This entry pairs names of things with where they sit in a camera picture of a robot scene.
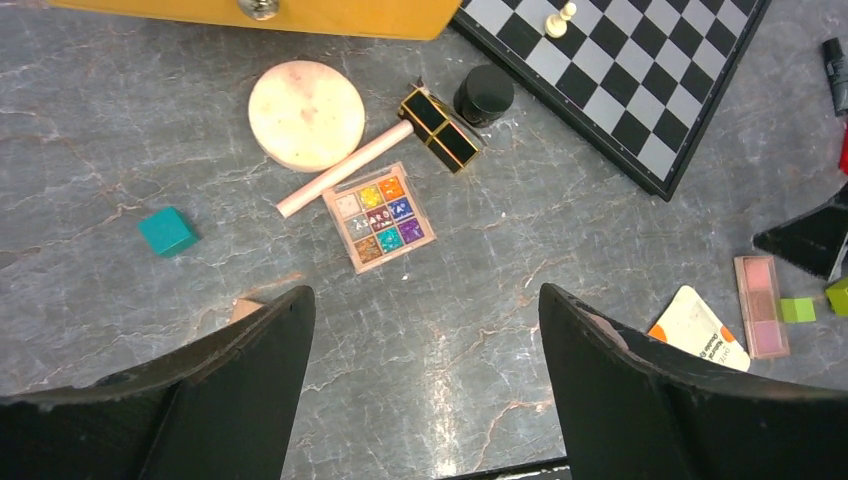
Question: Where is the black round cap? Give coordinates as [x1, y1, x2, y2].
[453, 64, 514, 128]

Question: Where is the small wooden cube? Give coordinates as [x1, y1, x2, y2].
[228, 298, 264, 324]

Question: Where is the black tube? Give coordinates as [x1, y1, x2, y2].
[822, 37, 847, 117]

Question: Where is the red letter D toy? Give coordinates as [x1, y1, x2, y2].
[838, 129, 848, 175]

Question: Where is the yellow drawer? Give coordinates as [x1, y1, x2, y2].
[49, 0, 461, 40]

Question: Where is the pink lip pencil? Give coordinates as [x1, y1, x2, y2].
[276, 120, 413, 218]

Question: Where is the small green cube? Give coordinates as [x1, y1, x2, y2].
[779, 297, 816, 324]

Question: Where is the round pink compact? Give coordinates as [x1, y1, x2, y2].
[248, 60, 365, 173]

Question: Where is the colourful eyeshadow palette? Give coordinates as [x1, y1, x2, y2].
[322, 162, 436, 274]

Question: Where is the green lego brick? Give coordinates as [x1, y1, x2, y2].
[825, 277, 848, 317]

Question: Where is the pink brown blush palette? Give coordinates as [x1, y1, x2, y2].
[733, 256, 790, 359]

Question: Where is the black gold lipstick case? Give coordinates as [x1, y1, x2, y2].
[398, 87, 480, 174]

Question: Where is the white orange sachet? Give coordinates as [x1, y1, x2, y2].
[648, 285, 751, 372]

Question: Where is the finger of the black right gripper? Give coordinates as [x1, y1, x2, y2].
[752, 185, 847, 281]

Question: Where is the small teal cube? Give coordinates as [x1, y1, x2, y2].
[138, 206, 200, 258]

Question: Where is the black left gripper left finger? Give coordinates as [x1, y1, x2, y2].
[95, 286, 316, 479]

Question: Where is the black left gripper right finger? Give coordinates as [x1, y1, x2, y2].
[538, 283, 729, 479]

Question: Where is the black grey chessboard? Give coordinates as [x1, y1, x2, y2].
[452, 0, 768, 200]

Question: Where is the small chess pawn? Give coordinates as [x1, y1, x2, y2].
[544, 1, 577, 39]

